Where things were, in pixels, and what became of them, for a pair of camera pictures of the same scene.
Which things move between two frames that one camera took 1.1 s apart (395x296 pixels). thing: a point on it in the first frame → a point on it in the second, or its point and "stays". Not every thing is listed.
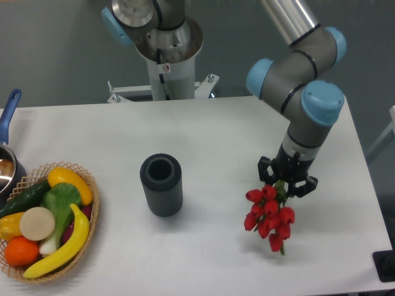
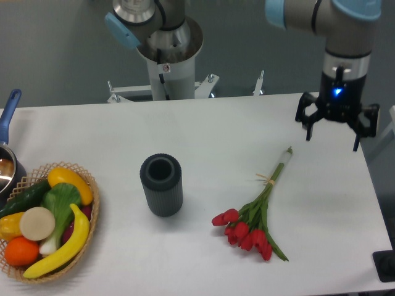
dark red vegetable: (87, 210) stays
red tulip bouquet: (268, 214) → (249, 228)
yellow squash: (62, 175) stays
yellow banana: (58, 262) stays
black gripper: (288, 169) → (339, 100)
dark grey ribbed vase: (161, 176) stays
